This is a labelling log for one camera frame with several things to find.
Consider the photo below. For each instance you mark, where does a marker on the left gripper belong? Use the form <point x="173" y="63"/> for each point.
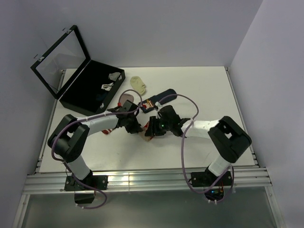
<point x="136" y="128"/>

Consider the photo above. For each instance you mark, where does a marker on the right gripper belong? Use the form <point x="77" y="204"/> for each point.
<point x="152" y="129"/>

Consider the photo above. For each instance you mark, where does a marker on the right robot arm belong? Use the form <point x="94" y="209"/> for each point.
<point x="228" y="137"/>

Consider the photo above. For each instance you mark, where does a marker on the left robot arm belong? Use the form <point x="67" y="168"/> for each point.
<point x="68" y="139"/>

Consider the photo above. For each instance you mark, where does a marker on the taupe sock red striped cuff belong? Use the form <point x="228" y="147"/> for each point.
<point x="125" y="97"/>

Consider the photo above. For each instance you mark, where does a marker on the navy christmas sock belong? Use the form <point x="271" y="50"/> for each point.
<point x="148" y="104"/>

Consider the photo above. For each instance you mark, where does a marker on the dark blue sock in box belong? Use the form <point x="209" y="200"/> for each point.
<point x="101" y="97"/>

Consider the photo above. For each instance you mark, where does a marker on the white patterned sock in box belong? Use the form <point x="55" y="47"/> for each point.
<point x="107" y="87"/>

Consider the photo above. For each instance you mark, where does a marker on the black display box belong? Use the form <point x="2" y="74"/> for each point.
<point x="73" y="77"/>

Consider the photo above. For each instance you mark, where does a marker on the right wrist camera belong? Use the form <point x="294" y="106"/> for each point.
<point x="158" y="106"/>

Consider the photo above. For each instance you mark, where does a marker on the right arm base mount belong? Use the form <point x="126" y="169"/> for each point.
<point x="223" y="187"/>

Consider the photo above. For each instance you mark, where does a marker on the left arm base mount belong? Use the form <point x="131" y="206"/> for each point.
<point x="84" y="194"/>

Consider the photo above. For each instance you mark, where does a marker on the aluminium front rail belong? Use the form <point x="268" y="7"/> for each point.
<point x="151" y="180"/>

